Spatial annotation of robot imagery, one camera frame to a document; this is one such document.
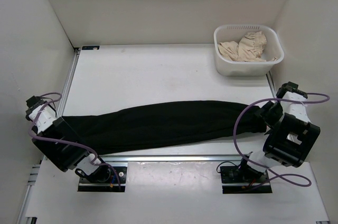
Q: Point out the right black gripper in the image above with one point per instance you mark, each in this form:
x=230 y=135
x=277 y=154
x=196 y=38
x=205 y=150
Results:
x=263 y=112

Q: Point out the black trousers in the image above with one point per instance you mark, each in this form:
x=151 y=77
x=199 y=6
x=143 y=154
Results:
x=163 y=125

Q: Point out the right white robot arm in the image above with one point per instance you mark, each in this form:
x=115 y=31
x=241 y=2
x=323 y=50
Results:
x=291 y=134

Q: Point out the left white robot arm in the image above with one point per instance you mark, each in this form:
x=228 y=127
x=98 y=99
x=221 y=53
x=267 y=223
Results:
x=54 y=137

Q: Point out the beige garment in basket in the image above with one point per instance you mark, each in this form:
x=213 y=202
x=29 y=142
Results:
x=246 y=47

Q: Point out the white plastic basket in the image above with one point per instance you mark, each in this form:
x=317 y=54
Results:
x=245 y=69

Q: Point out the small dark label tag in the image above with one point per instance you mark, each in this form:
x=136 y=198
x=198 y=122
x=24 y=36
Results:
x=90 y=47

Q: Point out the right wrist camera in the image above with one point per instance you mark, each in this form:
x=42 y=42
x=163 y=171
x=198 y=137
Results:
x=290 y=92

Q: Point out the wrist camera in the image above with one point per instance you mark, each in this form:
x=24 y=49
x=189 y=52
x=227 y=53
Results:
x=290 y=92
x=33 y=103

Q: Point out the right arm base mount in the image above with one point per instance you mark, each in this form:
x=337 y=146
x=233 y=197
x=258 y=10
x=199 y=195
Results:
x=236 y=180

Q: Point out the aluminium front rail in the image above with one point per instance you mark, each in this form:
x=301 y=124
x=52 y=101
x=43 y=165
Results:
x=171 y=158

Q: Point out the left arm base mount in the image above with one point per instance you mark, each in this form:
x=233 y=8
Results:
x=103 y=179

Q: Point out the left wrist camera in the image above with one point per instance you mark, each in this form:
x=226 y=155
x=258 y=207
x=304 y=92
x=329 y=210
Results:
x=33 y=103

